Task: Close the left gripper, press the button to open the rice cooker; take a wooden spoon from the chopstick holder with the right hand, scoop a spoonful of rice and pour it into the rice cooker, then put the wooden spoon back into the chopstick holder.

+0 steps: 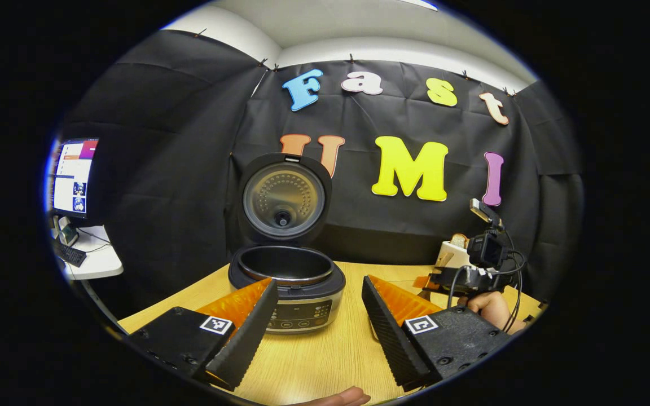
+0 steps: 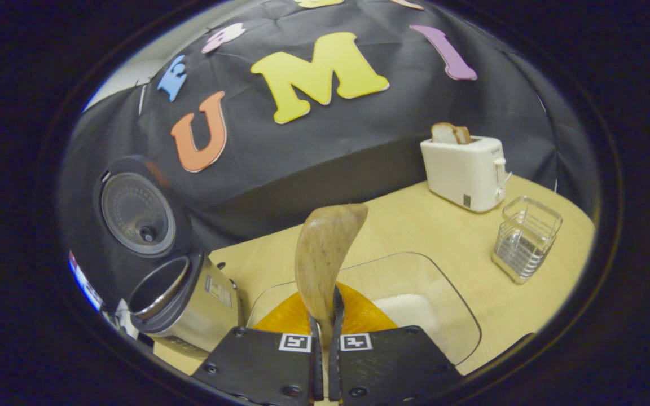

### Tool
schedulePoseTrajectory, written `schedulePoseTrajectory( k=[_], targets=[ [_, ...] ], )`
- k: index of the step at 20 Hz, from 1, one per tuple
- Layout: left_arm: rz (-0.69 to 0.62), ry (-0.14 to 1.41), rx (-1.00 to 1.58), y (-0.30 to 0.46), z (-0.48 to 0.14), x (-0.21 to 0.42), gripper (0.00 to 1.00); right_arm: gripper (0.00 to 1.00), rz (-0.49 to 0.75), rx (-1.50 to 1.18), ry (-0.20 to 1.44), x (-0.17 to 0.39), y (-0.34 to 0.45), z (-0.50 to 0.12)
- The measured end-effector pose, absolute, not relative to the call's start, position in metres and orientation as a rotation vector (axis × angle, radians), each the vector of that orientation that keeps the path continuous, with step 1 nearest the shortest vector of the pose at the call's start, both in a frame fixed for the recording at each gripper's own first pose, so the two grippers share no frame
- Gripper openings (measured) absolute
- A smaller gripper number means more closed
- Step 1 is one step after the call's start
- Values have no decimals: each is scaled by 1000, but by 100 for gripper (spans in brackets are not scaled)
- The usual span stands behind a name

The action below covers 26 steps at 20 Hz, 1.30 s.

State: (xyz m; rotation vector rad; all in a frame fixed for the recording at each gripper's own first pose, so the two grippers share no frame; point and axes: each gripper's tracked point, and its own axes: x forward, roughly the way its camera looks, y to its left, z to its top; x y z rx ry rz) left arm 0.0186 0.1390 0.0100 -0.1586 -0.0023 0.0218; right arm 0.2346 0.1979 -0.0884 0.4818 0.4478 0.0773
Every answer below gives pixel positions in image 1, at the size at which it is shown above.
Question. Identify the black silver rice cooker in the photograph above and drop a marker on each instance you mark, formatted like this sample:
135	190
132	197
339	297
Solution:
282	200

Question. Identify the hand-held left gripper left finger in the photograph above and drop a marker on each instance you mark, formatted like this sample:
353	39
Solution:
249	332

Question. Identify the bread slice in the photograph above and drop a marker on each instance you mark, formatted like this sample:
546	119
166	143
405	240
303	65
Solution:
459	241

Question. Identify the white toaster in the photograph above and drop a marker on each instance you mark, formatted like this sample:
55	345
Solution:
456	256

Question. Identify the grey desktop device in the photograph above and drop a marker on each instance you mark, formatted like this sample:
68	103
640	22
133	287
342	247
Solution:
67	232

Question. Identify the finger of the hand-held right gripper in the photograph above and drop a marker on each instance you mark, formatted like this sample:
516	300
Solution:
443	279

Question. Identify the computer monitor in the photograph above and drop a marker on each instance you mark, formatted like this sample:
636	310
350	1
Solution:
74	180

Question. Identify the black backdrop cloth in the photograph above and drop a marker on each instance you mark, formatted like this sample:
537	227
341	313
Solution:
172	169

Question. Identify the white side table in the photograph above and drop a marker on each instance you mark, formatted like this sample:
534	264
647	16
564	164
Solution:
99	259

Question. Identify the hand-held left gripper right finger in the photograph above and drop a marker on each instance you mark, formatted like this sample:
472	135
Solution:
390	335

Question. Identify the black keyboard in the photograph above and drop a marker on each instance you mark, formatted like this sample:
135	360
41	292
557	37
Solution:
70	255

